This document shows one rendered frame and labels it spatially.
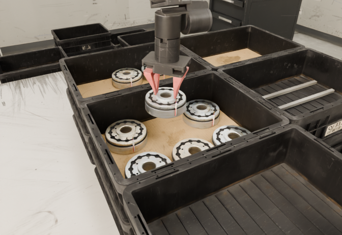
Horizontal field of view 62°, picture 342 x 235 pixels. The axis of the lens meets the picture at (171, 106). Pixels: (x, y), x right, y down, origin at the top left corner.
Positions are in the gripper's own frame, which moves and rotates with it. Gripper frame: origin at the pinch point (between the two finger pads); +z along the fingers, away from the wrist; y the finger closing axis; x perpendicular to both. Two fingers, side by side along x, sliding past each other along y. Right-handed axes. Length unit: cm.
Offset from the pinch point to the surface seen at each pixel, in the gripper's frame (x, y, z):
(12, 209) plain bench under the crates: 26.2, 30.5, 25.5
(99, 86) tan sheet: -15.9, 28.9, 11.6
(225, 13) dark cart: -177, 8, 22
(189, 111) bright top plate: -5.9, -5.1, 8.0
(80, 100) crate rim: 8.0, 19.5, 1.8
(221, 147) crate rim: 14.8, -16.3, 0.9
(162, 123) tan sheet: -2.1, 1.6, 11.1
